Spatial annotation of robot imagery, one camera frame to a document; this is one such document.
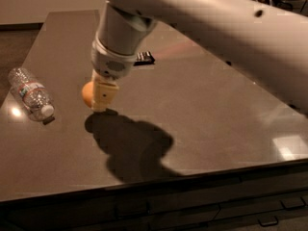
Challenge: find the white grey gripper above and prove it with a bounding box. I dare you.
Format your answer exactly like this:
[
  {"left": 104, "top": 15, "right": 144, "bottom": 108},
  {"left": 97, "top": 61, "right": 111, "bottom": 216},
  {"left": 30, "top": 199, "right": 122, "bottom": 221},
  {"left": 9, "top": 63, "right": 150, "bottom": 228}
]
[{"left": 91, "top": 39, "right": 137, "bottom": 113}]

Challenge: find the orange fruit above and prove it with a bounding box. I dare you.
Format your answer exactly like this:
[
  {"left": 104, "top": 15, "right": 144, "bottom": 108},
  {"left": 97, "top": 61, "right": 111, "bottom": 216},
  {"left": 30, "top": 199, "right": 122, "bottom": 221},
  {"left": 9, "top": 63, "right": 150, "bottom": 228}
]
[{"left": 81, "top": 82, "right": 93, "bottom": 107}]

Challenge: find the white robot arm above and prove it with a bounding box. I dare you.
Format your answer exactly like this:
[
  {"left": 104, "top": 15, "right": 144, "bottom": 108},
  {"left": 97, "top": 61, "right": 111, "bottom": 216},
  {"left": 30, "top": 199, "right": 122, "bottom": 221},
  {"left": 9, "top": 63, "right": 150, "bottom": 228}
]
[{"left": 91, "top": 0, "right": 308, "bottom": 114}]

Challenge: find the clear plastic water bottle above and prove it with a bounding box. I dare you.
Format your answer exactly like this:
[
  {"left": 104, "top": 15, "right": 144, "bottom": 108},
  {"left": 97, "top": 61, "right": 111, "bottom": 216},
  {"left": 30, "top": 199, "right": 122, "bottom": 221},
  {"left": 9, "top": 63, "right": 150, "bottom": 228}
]
[{"left": 8, "top": 67, "right": 55, "bottom": 122}]

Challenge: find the dark chocolate bar wrapper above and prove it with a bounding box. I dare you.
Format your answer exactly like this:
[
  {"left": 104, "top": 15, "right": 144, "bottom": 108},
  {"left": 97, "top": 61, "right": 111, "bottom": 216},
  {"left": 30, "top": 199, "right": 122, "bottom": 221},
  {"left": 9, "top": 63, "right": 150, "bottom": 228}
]
[{"left": 135, "top": 51, "right": 155, "bottom": 65}]

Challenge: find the black drawer handle left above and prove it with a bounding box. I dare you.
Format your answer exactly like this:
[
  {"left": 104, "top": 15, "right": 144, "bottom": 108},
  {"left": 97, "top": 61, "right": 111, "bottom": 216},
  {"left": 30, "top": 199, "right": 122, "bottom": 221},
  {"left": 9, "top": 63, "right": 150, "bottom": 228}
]
[{"left": 115, "top": 201, "right": 150, "bottom": 219}]

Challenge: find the black drawer handle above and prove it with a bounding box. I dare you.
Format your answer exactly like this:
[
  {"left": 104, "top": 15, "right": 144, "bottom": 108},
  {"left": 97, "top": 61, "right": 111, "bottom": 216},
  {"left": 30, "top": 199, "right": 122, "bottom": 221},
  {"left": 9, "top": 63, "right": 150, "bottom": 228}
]
[
  {"left": 281, "top": 196, "right": 306, "bottom": 210},
  {"left": 258, "top": 217, "right": 278, "bottom": 227},
  {"left": 115, "top": 201, "right": 150, "bottom": 219}
]

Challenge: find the black drawer handle lower right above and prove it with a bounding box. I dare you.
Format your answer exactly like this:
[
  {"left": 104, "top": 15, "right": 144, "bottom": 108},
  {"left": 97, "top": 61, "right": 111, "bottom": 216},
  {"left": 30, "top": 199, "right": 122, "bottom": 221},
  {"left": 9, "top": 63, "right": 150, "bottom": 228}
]
[{"left": 258, "top": 217, "right": 278, "bottom": 227}]

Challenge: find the black drawer handle upper right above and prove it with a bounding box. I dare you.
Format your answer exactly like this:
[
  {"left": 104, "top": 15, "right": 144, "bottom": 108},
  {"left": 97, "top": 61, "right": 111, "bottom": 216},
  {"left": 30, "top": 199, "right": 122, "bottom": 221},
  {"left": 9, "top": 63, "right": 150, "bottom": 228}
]
[{"left": 281, "top": 196, "right": 306, "bottom": 210}]

